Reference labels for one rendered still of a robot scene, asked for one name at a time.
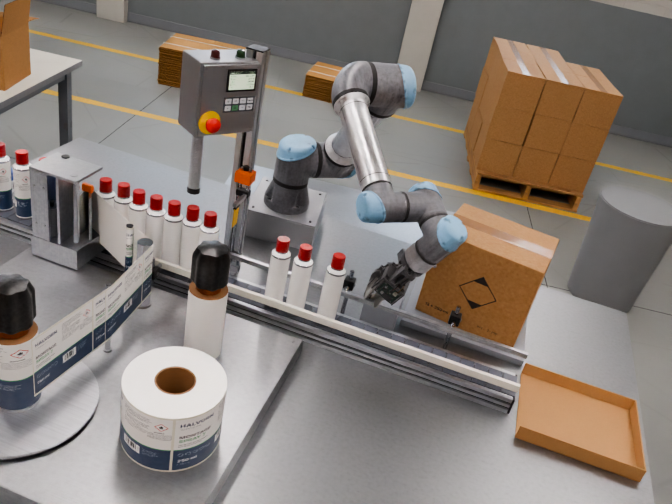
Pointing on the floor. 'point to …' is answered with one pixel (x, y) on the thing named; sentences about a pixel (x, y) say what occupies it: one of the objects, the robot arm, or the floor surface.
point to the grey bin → (621, 247)
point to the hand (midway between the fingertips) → (368, 297)
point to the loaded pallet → (538, 123)
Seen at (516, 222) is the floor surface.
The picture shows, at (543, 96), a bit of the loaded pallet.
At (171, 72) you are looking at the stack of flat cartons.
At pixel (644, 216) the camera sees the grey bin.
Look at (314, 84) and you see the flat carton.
